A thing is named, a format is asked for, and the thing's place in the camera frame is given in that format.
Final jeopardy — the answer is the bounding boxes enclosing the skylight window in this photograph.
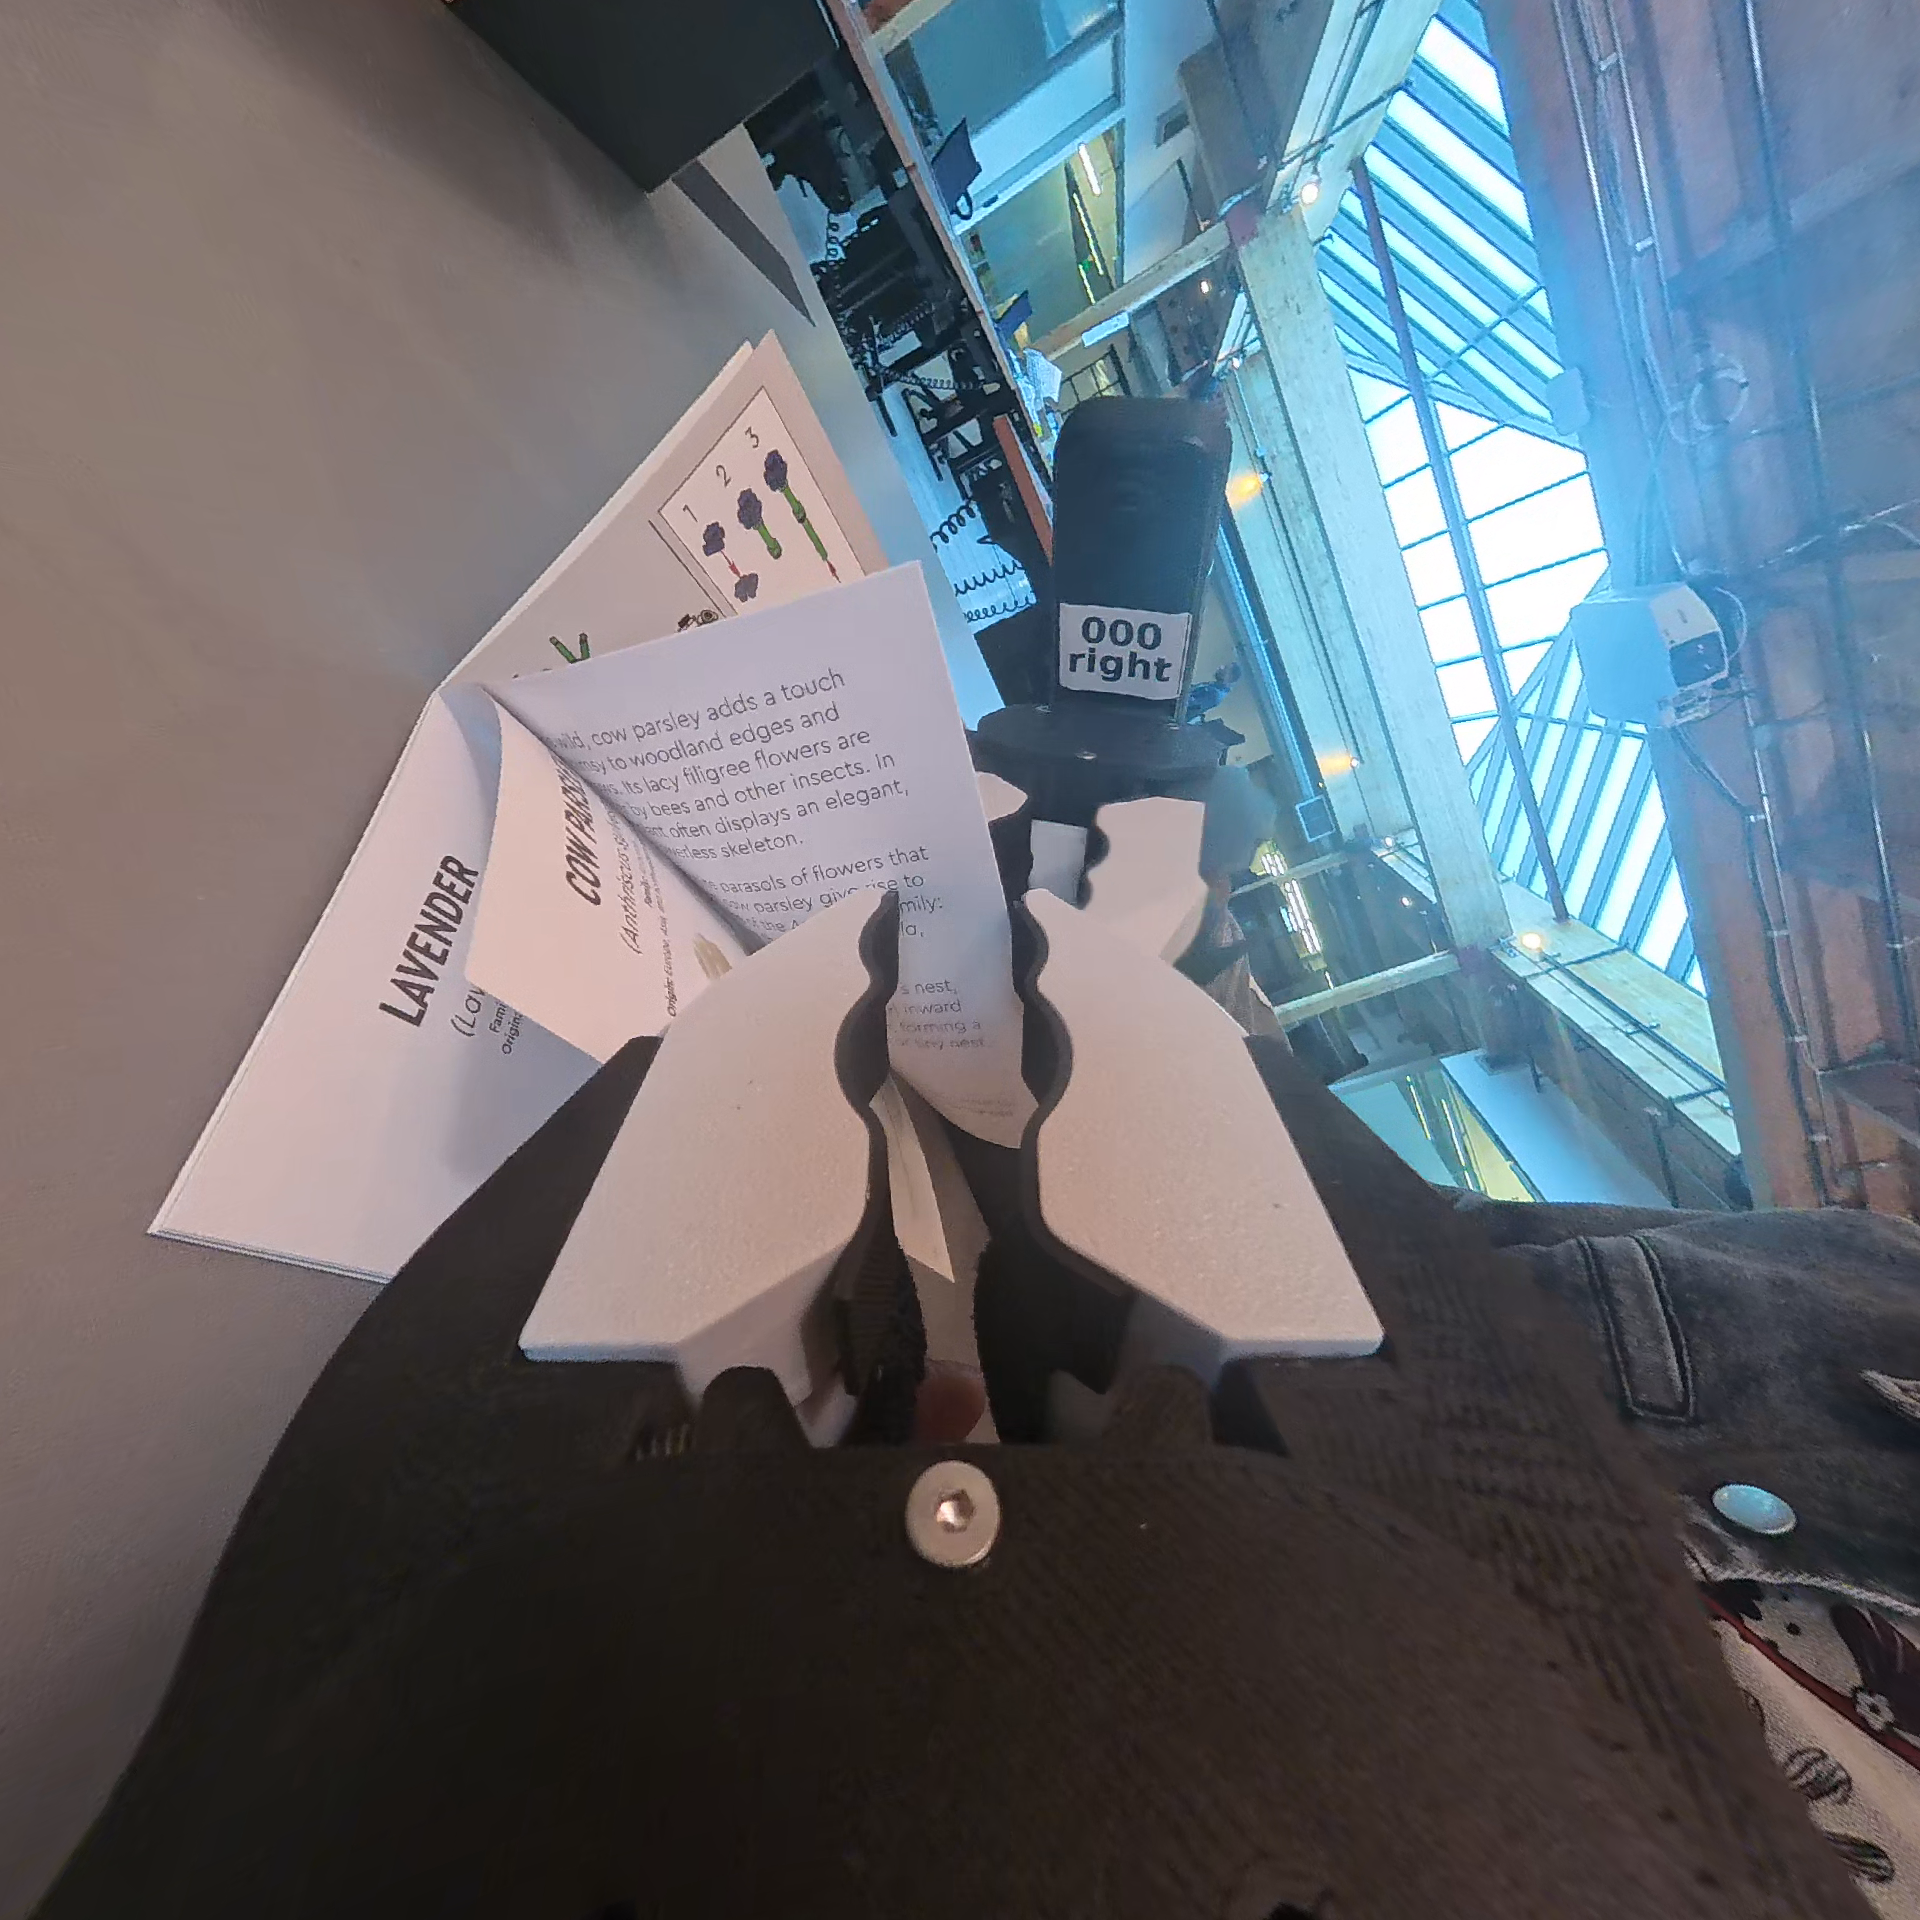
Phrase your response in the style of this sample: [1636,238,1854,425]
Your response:
[1310,0,1711,993]

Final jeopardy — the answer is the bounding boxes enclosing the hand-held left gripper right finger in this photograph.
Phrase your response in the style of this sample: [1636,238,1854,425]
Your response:
[977,887,1386,1445]

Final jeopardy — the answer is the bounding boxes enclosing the white lego instruction booklet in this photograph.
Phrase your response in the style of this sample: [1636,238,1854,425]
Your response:
[145,331,1036,1288]

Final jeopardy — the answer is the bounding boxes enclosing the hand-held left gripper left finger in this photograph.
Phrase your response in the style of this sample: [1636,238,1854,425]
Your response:
[518,887,924,1450]

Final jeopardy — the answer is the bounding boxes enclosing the floral print shirt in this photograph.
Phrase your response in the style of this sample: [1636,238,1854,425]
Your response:
[1679,1536,1920,1920]

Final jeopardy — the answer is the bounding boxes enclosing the black desk frames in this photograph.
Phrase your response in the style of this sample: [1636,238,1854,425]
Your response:
[742,75,1057,487]

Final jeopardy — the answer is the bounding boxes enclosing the black divider panel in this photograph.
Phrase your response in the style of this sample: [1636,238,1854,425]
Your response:
[448,0,844,192]

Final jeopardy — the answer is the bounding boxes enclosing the white ceiling-mounted device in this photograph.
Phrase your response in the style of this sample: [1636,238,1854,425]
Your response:
[1568,581,1744,732]

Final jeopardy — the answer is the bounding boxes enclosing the black coiled cable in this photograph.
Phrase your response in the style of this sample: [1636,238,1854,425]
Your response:
[933,501,1045,619]

